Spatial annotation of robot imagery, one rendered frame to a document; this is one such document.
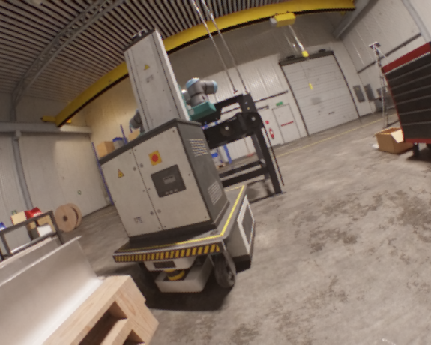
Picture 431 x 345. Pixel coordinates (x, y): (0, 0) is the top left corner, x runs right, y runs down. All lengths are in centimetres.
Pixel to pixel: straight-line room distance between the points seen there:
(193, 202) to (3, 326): 92
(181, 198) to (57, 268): 63
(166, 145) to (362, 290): 100
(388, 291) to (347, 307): 17
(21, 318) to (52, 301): 15
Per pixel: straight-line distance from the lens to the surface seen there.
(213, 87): 154
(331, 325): 73
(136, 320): 88
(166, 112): 135
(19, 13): 969
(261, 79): 1191
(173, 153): 83
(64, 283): 86
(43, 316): 83
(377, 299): 79
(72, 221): 774
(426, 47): 187
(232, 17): 955
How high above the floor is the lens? 62
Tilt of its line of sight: 5 degrees down
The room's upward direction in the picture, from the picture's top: 20 degrees counter-clockwise
